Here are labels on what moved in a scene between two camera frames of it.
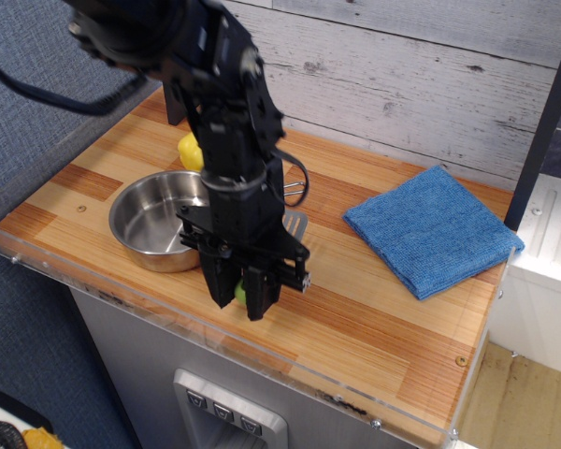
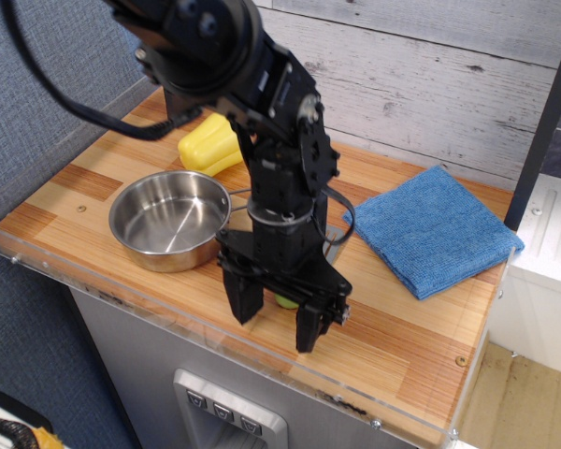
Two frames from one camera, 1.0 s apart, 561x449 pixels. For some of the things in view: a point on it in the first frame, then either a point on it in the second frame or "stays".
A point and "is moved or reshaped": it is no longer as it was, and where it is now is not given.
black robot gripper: (245, 224) -> (287, 252)
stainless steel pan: (146, 226) stays
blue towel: (433, 232) stays
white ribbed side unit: (536, 312) stays
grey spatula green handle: (295, 221) is moved or reshaped
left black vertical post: (175, 103) stays
